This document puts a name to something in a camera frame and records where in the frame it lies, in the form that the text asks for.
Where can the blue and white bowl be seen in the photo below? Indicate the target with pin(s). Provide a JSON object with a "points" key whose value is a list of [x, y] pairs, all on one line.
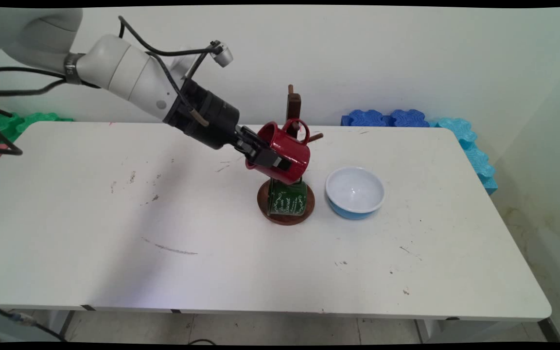
{"points": [[354, 189]]}

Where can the green printed enamel mug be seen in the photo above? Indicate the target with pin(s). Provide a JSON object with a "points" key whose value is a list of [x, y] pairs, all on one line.
{"points": [[287, 198]]}

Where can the light blue foam mat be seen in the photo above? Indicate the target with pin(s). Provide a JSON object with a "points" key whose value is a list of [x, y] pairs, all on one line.
{"points": [[474, 155]]}

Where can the red enamel mug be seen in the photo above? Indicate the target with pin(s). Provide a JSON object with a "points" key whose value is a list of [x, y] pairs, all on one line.
{"points": [[292, 150]]}

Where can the thin black rod stand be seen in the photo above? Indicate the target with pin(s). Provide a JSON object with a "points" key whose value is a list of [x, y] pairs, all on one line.
{"points": [[3, 138]]}

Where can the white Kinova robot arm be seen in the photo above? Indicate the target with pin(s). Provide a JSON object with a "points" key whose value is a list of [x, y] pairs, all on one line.
{"points": [[114, 68]]}

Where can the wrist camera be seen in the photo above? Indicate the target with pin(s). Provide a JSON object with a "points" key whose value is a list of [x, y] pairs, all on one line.
{"points": [[222, 54]]}

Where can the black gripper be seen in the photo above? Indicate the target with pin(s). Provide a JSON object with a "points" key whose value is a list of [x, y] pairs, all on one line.
{"points": [[207, 114]]}

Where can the dark wooden mug tree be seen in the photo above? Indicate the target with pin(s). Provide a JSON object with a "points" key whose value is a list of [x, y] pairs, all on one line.
{"points": [[293, 104]]}

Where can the green foam mat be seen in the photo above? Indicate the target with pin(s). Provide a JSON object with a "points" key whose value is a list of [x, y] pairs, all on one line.
{"points": [[42, 117]]}

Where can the dark blue foam mat piece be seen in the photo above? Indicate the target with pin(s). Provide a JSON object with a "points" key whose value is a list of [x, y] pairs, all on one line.
{"points": [[409, 118], [365, 118]]}

